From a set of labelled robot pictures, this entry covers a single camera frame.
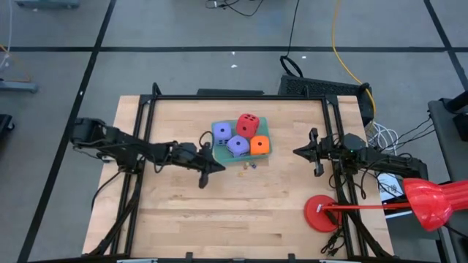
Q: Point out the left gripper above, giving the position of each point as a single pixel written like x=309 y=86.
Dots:
x=204 y=180

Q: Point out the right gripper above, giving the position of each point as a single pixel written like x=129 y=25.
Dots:
x=316 y=146

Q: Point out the purple foam die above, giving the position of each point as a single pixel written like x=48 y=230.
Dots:
x=216 y=128
x=245 y=144

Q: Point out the orange foam die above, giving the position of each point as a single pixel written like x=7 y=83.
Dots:
x=256 y=149

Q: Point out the red foam die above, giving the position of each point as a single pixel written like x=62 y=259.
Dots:
x=245 y=128

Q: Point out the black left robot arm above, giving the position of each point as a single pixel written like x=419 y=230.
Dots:
x=120 y=142

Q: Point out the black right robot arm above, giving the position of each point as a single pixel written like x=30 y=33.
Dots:
x=395 y=162

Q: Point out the teal translucent plastic bin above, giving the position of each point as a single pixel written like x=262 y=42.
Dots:
x=264 y=128

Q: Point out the white printed sheet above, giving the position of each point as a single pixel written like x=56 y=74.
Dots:
x=389 y=188

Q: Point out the black table clamp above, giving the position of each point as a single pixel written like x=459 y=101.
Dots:
x=189 y=255
x=291 y=256

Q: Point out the red desk lamp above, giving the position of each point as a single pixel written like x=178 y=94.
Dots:
x=431 y=204

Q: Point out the black side cart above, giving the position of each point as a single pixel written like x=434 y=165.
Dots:
x=444 y=146

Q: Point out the black box on cart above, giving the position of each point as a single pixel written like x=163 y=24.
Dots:
x=461 y=126

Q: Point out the grey table foot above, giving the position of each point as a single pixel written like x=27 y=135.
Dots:
x=18 y=87
x=47 y=3

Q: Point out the black floor object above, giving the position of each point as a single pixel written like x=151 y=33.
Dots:
x=5 y=124

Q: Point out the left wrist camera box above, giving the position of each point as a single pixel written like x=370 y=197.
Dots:
x=197 y=155

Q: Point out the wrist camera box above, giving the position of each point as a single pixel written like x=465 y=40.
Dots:
x=197 y=155
x=331 y=149

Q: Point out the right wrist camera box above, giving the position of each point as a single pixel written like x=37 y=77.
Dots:
x=331 y=149

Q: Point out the black aluminium table frame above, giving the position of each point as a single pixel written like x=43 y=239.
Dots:
x=237 y=98

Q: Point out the grey metal bracket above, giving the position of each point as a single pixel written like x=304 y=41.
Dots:
x=334 y=261
x=137 y=261

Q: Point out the black cylindrical mount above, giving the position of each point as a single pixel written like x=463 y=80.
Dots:
x=457 y=102

